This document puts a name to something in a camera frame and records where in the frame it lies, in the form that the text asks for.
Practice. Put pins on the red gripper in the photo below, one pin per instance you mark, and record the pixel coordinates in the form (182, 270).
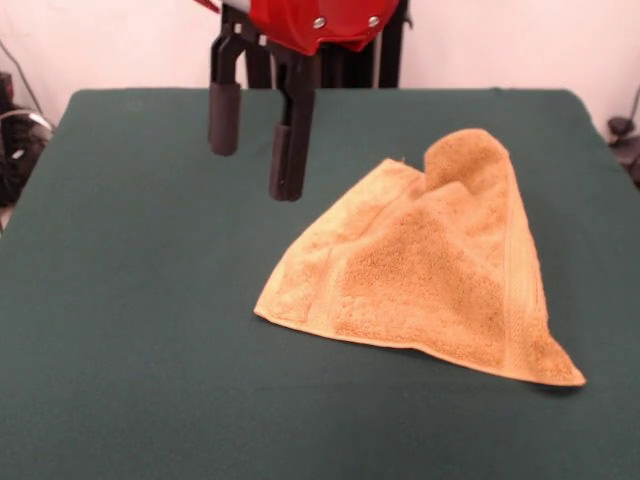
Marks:
(310, 20)

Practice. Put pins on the tan terry towel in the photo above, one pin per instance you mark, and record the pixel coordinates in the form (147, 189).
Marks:
(425, 270)

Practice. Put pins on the dark green table cloth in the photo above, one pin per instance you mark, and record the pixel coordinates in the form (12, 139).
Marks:
(150, 325)

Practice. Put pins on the black equipment pile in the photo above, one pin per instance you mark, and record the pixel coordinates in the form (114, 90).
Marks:
(20, 155)

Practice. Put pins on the black floor device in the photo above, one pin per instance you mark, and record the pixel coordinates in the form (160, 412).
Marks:
(622, 135)

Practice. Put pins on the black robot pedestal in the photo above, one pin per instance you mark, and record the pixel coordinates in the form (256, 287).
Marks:
(360, 70)

